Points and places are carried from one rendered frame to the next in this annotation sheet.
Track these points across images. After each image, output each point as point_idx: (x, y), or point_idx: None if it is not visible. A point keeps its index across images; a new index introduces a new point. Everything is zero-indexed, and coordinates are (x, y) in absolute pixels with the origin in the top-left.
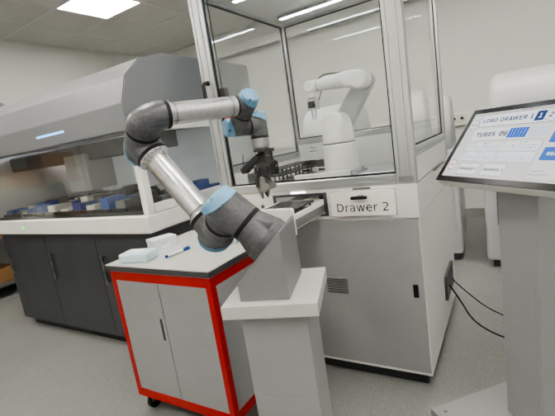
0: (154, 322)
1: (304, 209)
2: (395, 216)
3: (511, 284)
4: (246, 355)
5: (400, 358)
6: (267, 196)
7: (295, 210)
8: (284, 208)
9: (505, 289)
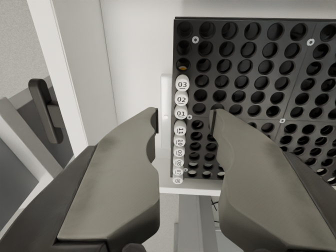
0: None
1: (210, 192)
2: None
3: (194, 247)
4: None
5: None
6: (210, 113)
7: (194, 177)
8: (173, 162)
9: (198, 239)
